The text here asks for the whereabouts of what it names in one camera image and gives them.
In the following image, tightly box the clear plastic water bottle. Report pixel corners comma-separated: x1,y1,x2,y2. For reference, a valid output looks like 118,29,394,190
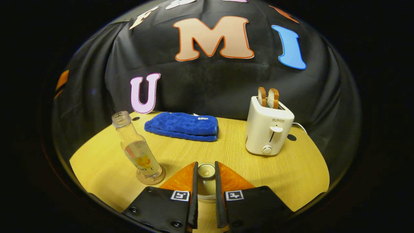
112,111,163,180

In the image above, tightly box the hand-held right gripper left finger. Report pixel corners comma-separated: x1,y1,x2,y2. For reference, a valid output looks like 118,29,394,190
122,161,199,233

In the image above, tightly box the cream white toaster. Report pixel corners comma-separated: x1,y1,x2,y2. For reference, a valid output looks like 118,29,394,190
245,96,295,156

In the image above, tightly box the toasted bread slice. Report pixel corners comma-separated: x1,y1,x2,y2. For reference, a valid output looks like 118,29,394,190
257,87,267,108
267,88,279,109

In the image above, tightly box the black backdrop cloth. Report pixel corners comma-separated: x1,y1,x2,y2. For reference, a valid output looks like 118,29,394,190
52,0,361,182

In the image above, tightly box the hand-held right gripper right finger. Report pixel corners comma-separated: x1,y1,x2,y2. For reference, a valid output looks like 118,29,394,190
214,161,293,232

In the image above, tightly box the blue folded towel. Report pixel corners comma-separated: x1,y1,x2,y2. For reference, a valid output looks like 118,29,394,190
144,112,219,142

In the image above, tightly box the white teacup lid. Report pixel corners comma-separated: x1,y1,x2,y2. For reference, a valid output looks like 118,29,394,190
197,163,216,204

